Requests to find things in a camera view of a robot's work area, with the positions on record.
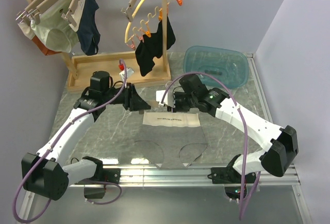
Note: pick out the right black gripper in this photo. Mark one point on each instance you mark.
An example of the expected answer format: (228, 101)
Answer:
(177, 108)

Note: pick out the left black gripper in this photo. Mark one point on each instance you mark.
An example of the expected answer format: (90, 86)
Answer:
(132, 101)

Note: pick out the grey and cream underwear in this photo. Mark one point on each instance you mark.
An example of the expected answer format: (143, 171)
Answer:
(171, 140)

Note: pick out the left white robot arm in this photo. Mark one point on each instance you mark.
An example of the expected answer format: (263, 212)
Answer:
(45, 173)

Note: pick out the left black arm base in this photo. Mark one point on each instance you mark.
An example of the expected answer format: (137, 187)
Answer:
(108, 176)

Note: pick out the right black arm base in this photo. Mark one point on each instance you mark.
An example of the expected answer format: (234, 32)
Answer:
(230, 178)

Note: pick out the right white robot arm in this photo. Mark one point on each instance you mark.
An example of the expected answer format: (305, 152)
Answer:
(267, 146)

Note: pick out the black underwear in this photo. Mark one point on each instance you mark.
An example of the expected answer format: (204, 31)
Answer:
(148, 49)

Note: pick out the navy blue underwear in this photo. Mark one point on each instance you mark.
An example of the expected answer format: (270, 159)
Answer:
(88, 34)

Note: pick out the light green underwear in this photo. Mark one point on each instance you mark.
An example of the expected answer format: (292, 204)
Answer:
(54, 31)

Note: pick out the orange underwear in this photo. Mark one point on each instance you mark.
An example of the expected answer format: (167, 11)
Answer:
(42, 47)

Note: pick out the blue plastic basin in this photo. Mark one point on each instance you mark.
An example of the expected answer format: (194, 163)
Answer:
(228, 66)

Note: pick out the wooden drying rack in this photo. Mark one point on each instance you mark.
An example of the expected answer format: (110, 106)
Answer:
(112, 48)

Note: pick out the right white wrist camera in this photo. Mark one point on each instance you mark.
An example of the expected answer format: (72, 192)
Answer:
(165, 100)

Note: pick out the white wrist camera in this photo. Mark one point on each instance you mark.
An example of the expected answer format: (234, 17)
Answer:
(128, 72)
(165, 100)

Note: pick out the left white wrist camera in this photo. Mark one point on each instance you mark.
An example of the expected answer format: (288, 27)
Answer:
(128, 72)

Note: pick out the aluminium mounting rail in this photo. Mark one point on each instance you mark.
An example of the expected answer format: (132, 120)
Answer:
(149, 195)

